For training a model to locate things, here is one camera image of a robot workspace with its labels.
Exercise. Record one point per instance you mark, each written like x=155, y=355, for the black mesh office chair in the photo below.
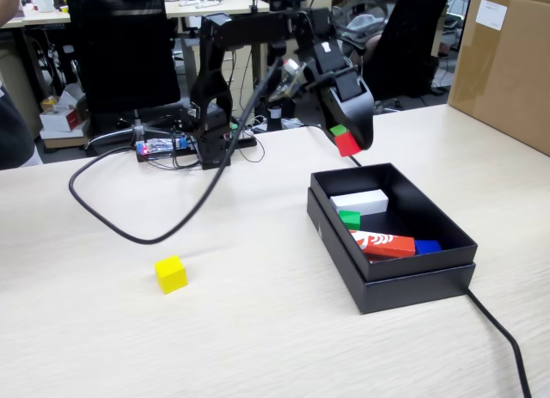
x=120, y=50

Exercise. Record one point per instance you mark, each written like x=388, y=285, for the black open box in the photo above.
x=408, y=292

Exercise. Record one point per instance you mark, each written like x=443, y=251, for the white open carton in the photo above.
x=58, y=120

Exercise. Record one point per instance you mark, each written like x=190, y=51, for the person forearm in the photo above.
x=6, y=7

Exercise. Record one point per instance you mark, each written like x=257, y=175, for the black cardboard box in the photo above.
x=429, y=217

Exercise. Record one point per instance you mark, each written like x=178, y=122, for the blue wooden block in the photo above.
x=427, y=246

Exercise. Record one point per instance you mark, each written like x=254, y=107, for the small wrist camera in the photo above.
x=292, y=69

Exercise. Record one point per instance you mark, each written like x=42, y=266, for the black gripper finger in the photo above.
x=361, y=118
x=333, y=114

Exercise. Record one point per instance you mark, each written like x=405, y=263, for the yellow wooden cube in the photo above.
x=172, y=275

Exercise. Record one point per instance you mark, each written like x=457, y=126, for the orange printed rectangular block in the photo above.
x=386, y=245

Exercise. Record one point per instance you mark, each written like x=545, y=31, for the beige office desk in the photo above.
x=43, y=19

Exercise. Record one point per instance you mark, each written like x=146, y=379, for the black chair with chrome armrest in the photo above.
x=408, y=50

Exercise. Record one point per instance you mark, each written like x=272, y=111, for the white rectangular block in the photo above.
x=361, y=200

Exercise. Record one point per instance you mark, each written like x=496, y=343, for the controller circuit board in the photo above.
x=159, y=145

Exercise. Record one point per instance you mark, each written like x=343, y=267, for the green wooden cube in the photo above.
x=350, y=219

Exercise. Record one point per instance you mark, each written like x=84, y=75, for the large brown cardboard box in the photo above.
x=502, y=71

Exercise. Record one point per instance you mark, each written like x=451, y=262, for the grey cloth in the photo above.
x=365, y=22

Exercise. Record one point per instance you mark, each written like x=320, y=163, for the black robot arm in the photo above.
x=258, y=28

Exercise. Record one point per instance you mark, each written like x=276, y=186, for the person torso in grey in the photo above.
x=13, y=131

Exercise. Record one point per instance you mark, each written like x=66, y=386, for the red wooden cube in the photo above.
x=347, y=145

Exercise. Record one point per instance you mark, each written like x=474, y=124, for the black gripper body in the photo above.
x=333, y=71

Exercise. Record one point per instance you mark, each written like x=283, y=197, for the yellow tape roll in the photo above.
x=50, y=102

